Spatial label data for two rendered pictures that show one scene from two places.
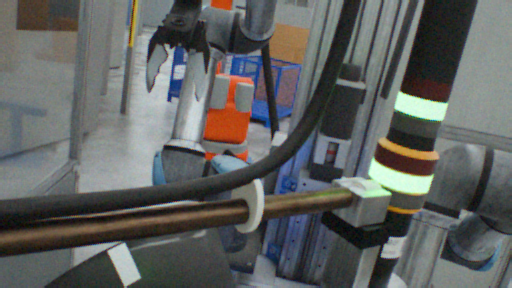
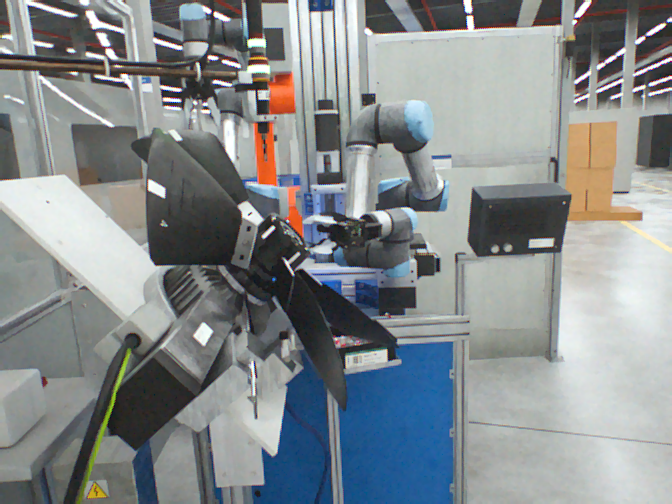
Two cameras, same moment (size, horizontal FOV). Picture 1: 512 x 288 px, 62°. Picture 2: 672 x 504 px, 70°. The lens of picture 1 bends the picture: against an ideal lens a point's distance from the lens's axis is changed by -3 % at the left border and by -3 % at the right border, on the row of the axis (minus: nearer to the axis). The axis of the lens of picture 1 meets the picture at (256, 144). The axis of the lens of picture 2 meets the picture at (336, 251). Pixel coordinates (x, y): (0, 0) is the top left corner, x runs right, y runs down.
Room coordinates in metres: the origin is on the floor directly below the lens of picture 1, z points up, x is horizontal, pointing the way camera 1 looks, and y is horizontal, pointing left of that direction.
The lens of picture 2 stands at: (-0.77, -0.29, 1.39)
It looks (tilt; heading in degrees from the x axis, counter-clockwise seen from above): 12 degrees down; 2
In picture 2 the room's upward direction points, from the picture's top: 3 degrees counter-clockwise
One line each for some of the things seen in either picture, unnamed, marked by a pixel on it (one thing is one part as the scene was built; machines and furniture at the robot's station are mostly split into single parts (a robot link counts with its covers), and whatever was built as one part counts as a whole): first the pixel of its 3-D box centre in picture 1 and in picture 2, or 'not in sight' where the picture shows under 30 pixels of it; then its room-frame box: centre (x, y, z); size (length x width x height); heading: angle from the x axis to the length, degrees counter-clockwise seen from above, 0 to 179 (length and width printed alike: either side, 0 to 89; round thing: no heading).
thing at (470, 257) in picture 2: not in sight; (494, 256); (0.70, -0.72, 1.04); 0.24 x 0.03 x 0.03; 93
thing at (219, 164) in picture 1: (227, 183); (262, 201); (1.09, 0.05, 1.20); 0.13 x 0.12 x 0.14; 92
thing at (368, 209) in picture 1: (371, 242); (256, 98); (0.30, -0.10, 1.50); 0.09 x 0.07 x 0.10; 128
